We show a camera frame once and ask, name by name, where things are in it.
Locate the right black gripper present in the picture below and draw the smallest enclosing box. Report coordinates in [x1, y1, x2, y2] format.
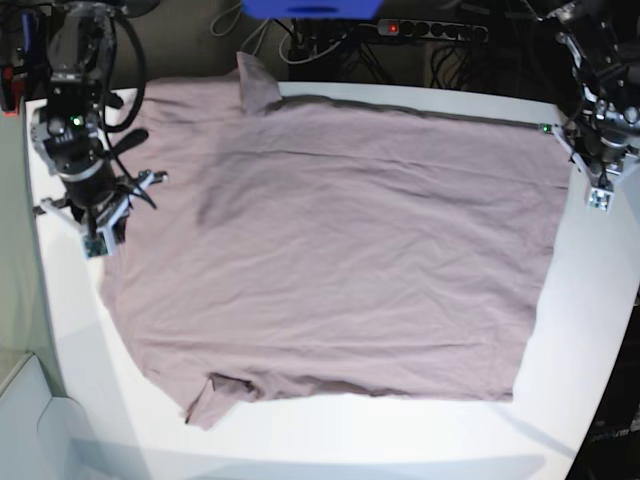
[64, 172, 118, 220]

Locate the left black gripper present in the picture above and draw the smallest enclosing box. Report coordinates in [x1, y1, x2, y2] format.
[580, 135, 635, 175]

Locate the mauve pink t-shirt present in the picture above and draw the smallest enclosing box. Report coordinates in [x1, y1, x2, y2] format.
[101, 54, 571, 429]

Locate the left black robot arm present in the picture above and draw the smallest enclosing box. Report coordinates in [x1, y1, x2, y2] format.
[527, 1, 639, 190]

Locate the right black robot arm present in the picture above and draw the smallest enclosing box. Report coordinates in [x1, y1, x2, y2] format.
[30, 1, 146, 220]

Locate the red and black clamp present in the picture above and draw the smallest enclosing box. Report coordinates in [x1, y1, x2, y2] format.
[0, 64, 25, 116]

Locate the blue and black device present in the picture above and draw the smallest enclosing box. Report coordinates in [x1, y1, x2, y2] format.
[21, 10, 51, 78]

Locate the black power strip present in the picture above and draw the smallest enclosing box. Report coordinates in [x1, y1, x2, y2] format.
[376, 19, 489, 43]

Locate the white camera bracket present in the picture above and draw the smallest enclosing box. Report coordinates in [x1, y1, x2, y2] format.
[32, 170, 168, 259]
[538, 123, 639, 213]

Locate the blue plastic mount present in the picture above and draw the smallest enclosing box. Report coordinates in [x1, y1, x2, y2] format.
[241, 0, 382, 19]

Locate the white cable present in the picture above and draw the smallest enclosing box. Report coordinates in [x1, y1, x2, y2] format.
[241, 19, 346, 65]

